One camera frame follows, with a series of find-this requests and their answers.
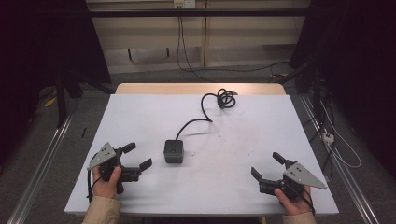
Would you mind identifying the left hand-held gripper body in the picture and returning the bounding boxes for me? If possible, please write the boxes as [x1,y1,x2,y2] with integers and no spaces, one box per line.
[87,142,143,195]

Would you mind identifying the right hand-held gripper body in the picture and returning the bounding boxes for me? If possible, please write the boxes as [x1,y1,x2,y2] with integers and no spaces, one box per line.
[258,160,328,201]

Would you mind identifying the black cube power adapter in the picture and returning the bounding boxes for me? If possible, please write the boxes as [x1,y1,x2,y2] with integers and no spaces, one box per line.
[163,139,185,165]

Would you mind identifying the black adapter cable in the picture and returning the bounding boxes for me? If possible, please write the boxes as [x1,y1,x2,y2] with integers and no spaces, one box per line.
[175,88,238,141]

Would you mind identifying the person's right hand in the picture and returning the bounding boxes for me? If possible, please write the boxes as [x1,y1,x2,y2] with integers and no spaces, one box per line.
[274,185,314,217]

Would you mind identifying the person's left hand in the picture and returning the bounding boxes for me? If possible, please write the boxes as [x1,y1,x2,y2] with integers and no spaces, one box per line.
[92,165,123,201]

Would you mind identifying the white table cover sheet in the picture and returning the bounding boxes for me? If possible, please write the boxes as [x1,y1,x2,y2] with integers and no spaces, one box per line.
[64,93,340,217]

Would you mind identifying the white power strip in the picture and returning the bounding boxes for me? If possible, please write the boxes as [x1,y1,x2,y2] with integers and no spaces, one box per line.
[321,131,336,146]

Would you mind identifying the black metal stand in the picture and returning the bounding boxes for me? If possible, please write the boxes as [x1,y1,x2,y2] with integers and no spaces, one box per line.
[53,72,68,129]

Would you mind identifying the black curtain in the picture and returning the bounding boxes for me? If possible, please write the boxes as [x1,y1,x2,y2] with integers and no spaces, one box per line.
[0,0,112,171]
[289,0,396,180]

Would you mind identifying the black horizontal bar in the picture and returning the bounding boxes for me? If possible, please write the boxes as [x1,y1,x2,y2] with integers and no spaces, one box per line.
[88,7,313,19]

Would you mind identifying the right hand-held gripper black cable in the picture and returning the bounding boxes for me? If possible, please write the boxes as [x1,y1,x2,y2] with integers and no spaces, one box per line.
[291,182,316,217]

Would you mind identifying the hand-held gripper black cable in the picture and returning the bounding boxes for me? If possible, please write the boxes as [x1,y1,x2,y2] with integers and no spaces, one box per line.
[86,152,104,203]
[291,182,316,217]

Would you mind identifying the left hand-held gripper black cable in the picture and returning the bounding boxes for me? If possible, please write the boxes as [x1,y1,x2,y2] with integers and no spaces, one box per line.
[86,152,104,203]

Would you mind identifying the metal floor rail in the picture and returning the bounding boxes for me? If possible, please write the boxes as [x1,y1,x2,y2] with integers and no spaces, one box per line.
[298,92,381,224]
[6,114,75,224]

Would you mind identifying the white floor cable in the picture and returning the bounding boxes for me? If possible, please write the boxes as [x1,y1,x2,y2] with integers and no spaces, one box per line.
[319,101,362,170]

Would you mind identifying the black floor cable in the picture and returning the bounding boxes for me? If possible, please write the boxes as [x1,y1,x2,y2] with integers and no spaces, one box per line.
[186,61,291,79]

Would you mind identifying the black hanging cables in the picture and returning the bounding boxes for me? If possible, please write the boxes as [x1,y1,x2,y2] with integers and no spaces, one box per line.
[176,7,217,84]

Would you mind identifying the white wall socket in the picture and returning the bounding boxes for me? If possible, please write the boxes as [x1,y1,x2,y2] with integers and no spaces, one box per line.
[173,0,197,9]

